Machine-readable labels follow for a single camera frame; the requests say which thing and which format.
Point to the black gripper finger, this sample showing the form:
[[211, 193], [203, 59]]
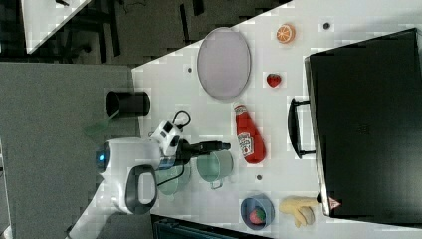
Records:
[[215, 145], [213, 151]]

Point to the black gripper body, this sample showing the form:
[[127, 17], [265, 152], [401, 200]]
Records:
[[185, 151]]

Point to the red felt ketchup bottle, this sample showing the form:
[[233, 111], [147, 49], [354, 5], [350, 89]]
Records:
[[251, 143]]

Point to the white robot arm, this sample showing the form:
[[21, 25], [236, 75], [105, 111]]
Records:
[[127, 167]]

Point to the green oval strainer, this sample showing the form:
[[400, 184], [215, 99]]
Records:
[[174, 179]]

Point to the green metal pot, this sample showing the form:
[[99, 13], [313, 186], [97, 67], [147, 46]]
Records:
[[215, 167]]

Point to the black cylinder upper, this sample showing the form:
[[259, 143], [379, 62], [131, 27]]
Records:
[[127, 104]]

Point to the blue bowl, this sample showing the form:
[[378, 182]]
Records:
[[261, 201]]

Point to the strawberry toy in bowl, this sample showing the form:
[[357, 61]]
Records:
[[257, 216]]

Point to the grey round plate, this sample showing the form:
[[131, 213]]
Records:
[[224, 64]]

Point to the red strawberry toy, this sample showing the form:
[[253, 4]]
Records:
[[273, 80]]

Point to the yellow banana toy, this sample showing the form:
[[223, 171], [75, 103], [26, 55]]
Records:
[[300, 208]]

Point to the orange slice toy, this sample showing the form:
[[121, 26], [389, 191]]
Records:
[[286, 33]]

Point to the black toaster oven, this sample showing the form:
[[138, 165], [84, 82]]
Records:
[[365, 103]]

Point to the white background table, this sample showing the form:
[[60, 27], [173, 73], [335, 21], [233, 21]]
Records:
[[43, 18]]

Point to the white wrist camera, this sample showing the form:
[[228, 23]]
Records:
[[168, 136]]

